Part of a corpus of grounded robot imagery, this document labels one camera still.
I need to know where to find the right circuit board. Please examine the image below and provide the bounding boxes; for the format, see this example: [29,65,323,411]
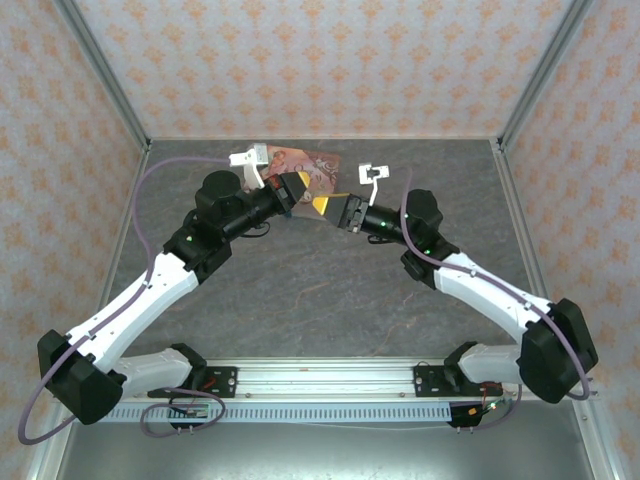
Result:
[467,398,514,419]

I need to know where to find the white slotted cable duct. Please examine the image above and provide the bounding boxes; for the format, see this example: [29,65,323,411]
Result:
[107,402,454,424]

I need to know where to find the aluminium frame post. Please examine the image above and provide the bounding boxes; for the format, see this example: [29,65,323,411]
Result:
[497,0,599,151]
[53,0,152,153]

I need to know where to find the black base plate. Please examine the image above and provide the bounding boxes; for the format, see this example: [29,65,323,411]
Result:
[413,365,503,400]
[192,366,239,399]

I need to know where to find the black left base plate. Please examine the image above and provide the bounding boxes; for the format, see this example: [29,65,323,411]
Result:
[192,366,239,399]

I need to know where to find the aluminium table side rail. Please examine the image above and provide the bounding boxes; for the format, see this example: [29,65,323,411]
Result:
[102,142,153,306]
[492,139,621,480]

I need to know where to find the grey metal sheet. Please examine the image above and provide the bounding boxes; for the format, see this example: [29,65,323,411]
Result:
[54,422,591,480]

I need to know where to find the pink illustrated tin box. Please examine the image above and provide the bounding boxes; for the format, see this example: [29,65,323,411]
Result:
[247,144,342,221]

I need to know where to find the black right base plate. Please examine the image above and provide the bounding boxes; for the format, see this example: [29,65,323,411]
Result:
[413,365,503,400]

